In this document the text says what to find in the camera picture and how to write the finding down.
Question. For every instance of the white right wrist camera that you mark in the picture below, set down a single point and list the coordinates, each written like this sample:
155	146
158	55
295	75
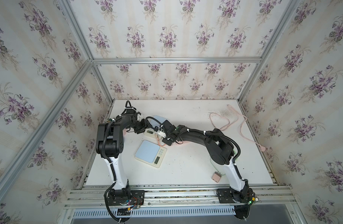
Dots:
160	132

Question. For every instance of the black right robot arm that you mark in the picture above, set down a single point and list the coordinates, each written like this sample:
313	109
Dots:
222	149

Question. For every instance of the aluminium enclosure frame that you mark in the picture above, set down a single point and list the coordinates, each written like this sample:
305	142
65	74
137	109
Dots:
9	177

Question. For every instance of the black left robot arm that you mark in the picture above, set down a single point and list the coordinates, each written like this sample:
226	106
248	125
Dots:
110	145

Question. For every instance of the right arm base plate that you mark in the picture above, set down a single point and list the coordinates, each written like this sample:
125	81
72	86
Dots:
229	195

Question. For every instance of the cream blue front electronic scale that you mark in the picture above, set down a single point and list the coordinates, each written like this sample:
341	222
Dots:
151	154

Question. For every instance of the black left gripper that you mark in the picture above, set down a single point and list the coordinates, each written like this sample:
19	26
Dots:
144	125

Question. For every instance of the pink power strip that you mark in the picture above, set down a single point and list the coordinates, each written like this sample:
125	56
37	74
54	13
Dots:
179	142

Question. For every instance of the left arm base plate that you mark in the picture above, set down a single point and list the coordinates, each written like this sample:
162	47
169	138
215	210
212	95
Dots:
125	199

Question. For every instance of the cream blue electronic scale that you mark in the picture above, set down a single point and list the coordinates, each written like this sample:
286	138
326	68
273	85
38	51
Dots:
155	121
151	154

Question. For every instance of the aluminium mounting rail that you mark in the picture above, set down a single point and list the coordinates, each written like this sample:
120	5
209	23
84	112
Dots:
172	196

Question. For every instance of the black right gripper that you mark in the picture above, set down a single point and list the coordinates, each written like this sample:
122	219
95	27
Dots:
166	142

